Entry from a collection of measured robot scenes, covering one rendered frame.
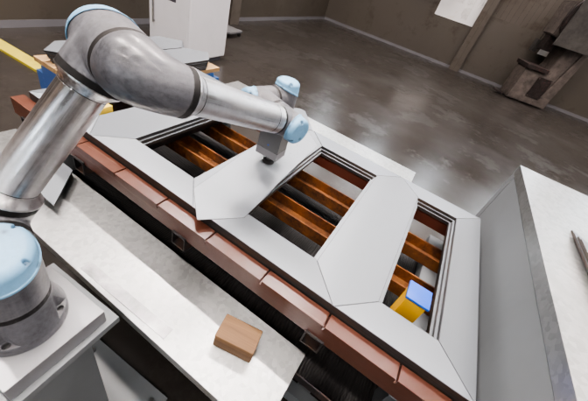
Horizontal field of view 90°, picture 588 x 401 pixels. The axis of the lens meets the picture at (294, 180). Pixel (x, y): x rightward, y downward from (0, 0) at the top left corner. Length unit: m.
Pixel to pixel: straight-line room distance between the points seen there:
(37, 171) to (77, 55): 0.23
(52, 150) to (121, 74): 0.23
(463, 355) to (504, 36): 10.60
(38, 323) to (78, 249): 0.27
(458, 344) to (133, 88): 0.86
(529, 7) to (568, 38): 1.76
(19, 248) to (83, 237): 0.37
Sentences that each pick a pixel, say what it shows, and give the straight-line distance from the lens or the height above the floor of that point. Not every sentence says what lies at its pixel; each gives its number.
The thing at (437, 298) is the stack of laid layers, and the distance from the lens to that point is 0.97.
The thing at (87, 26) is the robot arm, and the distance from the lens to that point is 0.63.
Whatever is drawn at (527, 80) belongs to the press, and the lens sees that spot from 10.20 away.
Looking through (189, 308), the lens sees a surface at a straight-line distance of 0.88.
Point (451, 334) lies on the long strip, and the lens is 0.89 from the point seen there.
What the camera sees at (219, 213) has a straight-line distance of 0.85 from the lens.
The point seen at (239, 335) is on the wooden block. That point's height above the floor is 0.73.
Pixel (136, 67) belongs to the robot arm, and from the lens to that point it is 0.53.
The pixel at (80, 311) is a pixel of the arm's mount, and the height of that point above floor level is 0.73.
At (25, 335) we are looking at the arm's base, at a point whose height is 0.77.
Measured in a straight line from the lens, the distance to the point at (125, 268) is 0.96.
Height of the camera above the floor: 1.45
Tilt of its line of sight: 36 degrees down
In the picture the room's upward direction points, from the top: 19 degrees clockwise
